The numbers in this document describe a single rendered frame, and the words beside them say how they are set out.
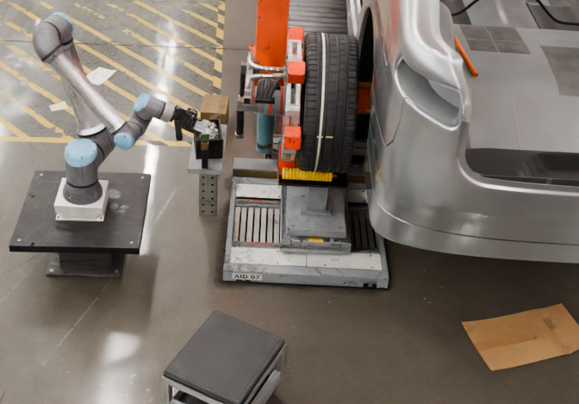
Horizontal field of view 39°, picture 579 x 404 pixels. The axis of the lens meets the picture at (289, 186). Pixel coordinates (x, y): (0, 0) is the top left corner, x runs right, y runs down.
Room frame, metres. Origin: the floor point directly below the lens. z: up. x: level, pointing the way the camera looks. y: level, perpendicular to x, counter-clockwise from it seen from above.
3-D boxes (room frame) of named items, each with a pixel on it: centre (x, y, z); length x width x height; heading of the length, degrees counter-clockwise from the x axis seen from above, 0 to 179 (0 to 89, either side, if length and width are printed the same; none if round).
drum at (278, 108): (3.42, 0.10, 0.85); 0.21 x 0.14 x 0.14; 92
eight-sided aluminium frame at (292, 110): (3.42, 0.02, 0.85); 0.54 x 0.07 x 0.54; 2
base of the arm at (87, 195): (3.18, 1.00, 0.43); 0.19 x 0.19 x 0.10
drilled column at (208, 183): (3.61, 0.44, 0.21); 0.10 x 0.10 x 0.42; 2
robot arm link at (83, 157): (3.19, 0.99, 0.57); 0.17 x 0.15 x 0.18; 168
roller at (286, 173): (3.31, -0.08, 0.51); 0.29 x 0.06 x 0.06; 92
